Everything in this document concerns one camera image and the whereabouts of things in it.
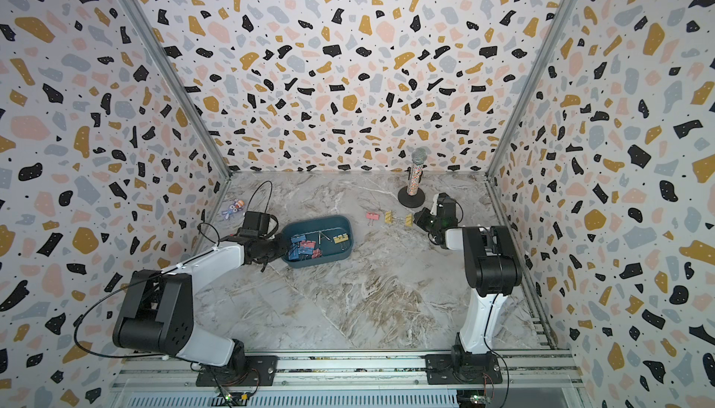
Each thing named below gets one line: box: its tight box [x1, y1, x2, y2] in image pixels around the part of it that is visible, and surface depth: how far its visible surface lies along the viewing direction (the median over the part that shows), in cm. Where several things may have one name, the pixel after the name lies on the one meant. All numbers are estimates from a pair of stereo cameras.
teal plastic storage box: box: [281, 214, 354, 269], surface depth 100 cm
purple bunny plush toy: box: [221, 199, 246, 220], surface depth 109 cm
